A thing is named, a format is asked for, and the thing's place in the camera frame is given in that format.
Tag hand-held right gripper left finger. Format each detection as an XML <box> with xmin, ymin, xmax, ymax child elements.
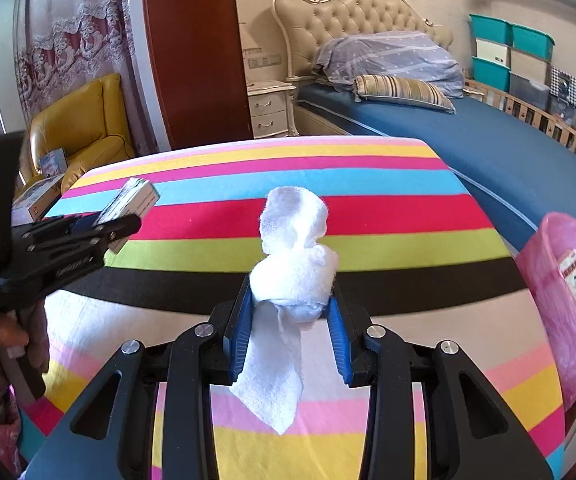
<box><xmin>25</xmin><ymin>275</ymin><xmax>255</xmax><ymax>480</ymax></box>

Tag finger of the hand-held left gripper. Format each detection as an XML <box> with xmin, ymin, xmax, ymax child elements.
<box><xmin>10</xmin><ymin>212</ymin><xmax>141</xmax><ymax>247</ymax></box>
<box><xmin>23</xmin><ymin>237</ymin><xmax>130</xmax><ymax>264</ymax></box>

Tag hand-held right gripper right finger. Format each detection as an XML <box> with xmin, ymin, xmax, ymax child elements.
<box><xmin>328</xmin><ymin>287</ymin><xmax>551</xmax><ymax>480</ymax></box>

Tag green patterned small box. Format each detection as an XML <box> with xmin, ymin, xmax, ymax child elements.
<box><xmin>95</xmin><ymin>177</ymin><xmax>161</xmax><ymax>256</ymax></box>

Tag white cloth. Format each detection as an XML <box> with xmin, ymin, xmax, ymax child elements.
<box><xmin>230</xmin><ymin>186</ymin><xmax>339</xmax><ymax>436</ymax></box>

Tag pink lined trash bin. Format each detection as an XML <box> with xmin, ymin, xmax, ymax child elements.
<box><xmin>514</xmin><ymin>211</ymin><xmax>576</xmax><ymax>401</ymax></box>

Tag large printed cardboard box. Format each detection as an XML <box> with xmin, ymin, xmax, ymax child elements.
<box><xmin>12</xmin><ymin>174</ymin><xmax>66</xmax><ymax>226</ymax></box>

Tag small printed box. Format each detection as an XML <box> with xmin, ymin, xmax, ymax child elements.
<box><xmin>38</xmin><ymin>149</ymin><xmax>66</xmax><ymax>176</ymax></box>

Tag yellow leather armchair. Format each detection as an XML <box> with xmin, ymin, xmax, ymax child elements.
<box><xmin>28</xmin><ymin>74</ymin><xmax>136</xmax><ymax>196</ymax></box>

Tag rainbow striped tablecloth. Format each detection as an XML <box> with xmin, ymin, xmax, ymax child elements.
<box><xmin>18</xmin><ymin>135</ymin><xmax>566</xmax><ymax>480</ymax></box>

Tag lace patterned curtain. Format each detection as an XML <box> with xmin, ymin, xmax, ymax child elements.
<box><xmin>0</xmin><ymin>0</ymin><xmax>151</xmax><ymax>161</ymax></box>

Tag brown wooden panel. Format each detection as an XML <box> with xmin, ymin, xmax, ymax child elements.
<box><xmin>140</xmin><ymin>0</ymin><xmax>253</xmax><ymax>151</ymax></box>

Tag cream nightstand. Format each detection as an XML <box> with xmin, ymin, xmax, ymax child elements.
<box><xmin>246</xmin><ymin>80</ymin><xmax>299</xmax><ymax>139</ymax></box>

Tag bed with blue sheet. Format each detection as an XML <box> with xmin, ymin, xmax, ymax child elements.
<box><xmin>295</xmin><ymin>82</ymin><xmax>576</xmax><ymax>253</ymax></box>

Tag striped pillow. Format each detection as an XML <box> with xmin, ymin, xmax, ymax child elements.
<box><xmin>353</xmin><ymin>74</ymin><xmax>456</xmax><ymax>113</ymax></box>

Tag blue-grey duvet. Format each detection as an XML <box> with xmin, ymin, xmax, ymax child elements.
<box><xmin>313</xmin><ymin>30</ymin><xmax>464</xmax><ymax>100</ymax></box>

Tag teal storage box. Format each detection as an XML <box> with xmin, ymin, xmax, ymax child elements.
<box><xmin>472</xmin><ymin>56</ymin><xmax>512</xmax><ymax>92</ymax></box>
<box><xmin>469</xmin><ymin>14</ymin><xmax>513</xmax><ymax>46</ymax></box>
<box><xmin>511</xmin><ymin>24</ymin><xmax>556</xmax><ymax>58</ymax></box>

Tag clear grey storage box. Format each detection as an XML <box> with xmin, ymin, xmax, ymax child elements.
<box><xmin>509</xmin><ymin>74</ymin><xmax>551</xmax><ymax>111</ymax></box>

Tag beige tufted headboard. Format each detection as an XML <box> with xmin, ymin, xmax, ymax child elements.
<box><xmin>273</xmin><ymin>0</ymin><xmax>454</xmax><ymax>83</ymax></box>

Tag white storage box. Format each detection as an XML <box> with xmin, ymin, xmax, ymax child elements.
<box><xmin>475</xmin><ymin>39</ymin><xmax>511</xmax><ymax>66</ymax></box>

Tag beige storage box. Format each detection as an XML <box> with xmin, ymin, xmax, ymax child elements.
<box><xmin>509</xmin><ymin>49</ymin><xmax>551</xmax><ymax>81</ymax></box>

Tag checkered bag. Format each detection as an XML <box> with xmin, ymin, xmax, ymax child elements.
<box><xmin>548</xmin><ymin>66</ymin><xmax>576</xmax><ymax>103</ymax></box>

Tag wall switch panel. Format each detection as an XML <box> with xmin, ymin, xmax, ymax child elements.
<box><xmin>248</xmin><ymin>52</ymin><xmax>283</xmax><ymax>68</ymax></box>

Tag wooden crib rail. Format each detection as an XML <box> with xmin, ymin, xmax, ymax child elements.
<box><xmin>464</xmin><ymin>77</ymin><xmax>576</xmax><ymax>153</ymax></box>

